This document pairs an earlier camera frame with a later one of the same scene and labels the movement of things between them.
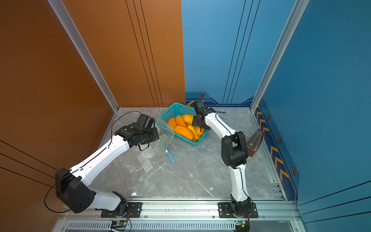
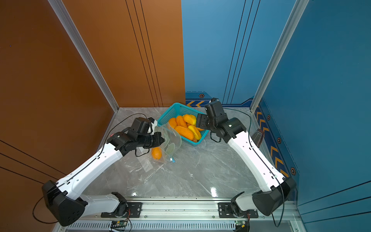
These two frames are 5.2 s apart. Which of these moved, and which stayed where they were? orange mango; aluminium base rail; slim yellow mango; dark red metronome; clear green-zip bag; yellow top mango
Moved: clear green-zip bag; orange mango
Stayed: yellow top mango; slim yellow mango; dark red metronome; aluminium base rail
